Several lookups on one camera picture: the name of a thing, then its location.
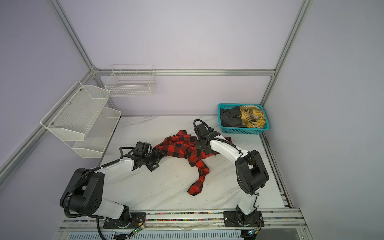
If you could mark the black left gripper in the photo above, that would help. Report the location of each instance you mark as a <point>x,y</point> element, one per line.
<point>157,158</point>

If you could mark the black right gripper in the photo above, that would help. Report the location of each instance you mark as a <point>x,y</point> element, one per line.
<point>198,146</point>

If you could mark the red black plaid shirt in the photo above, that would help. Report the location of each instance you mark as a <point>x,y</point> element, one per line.
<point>183,146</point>

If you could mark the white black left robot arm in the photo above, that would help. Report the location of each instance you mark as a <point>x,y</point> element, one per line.
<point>83,196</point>

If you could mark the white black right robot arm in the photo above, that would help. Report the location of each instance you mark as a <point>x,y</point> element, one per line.
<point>251,173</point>

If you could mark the dark grey shirt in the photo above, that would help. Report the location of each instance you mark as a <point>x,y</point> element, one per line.
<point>231,118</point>

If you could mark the teal plastic basket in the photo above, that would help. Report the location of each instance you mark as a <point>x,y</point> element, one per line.
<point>241,130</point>

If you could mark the yellow plaid shirt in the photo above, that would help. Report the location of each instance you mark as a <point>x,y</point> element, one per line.
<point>253,117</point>

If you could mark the white mesh lower shelf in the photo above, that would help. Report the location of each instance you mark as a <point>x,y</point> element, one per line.
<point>98,138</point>

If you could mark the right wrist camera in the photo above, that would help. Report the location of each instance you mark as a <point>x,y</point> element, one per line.
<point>201,128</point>

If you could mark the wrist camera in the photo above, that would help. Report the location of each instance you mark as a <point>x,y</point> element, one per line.
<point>142,149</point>
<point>201,128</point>

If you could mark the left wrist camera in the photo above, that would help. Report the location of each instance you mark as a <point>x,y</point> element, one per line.
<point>142,149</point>

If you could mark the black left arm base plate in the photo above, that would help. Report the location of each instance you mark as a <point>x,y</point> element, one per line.
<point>126,221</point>

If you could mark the white wire basket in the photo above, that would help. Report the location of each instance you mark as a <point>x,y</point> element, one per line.
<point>131,81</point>

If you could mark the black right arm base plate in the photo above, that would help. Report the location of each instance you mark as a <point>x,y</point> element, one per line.
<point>238,219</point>

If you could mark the aluminium mounting rail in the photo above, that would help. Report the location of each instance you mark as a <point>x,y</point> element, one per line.
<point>198,220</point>

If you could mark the aluminium frame profile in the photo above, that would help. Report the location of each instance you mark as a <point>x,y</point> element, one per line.
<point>27,147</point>

